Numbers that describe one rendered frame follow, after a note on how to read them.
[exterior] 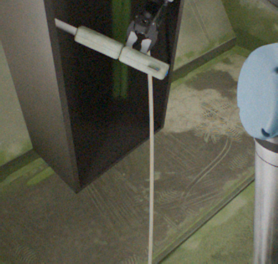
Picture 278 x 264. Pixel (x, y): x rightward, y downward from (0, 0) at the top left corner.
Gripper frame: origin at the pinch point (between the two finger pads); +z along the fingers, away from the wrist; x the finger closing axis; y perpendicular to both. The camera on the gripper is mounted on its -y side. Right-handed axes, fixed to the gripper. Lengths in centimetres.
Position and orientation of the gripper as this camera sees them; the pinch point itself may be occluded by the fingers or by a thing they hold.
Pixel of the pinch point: (132, 58)
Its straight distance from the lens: 109.9
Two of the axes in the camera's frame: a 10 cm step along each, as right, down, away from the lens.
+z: -3.7, 8.2, 4.5
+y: 2.0, -4.0, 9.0
